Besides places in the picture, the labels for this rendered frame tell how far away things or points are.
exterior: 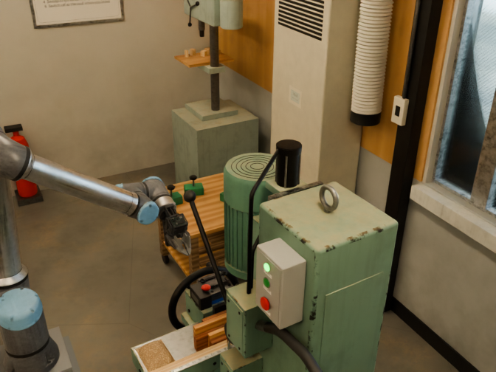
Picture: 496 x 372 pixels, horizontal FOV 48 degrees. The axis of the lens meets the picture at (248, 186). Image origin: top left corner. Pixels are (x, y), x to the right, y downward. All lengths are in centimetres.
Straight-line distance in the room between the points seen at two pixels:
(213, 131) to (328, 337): 266
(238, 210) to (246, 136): 252
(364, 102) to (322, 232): 174
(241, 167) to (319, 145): 160
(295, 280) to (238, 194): 34
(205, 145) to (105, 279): 109
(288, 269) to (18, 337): 119
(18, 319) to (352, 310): 118
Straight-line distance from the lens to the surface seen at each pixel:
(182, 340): 180
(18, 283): 217
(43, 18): 426
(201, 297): 177
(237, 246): 148
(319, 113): 293
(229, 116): 393
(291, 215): 120
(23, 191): 449
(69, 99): 445
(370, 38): 275
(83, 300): 345
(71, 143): 457
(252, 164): 144
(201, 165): 384
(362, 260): 120
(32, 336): 208
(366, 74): 280
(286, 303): 117
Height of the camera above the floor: 215
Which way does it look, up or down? 29 degrees down
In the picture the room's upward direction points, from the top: 1 degrees clockwise
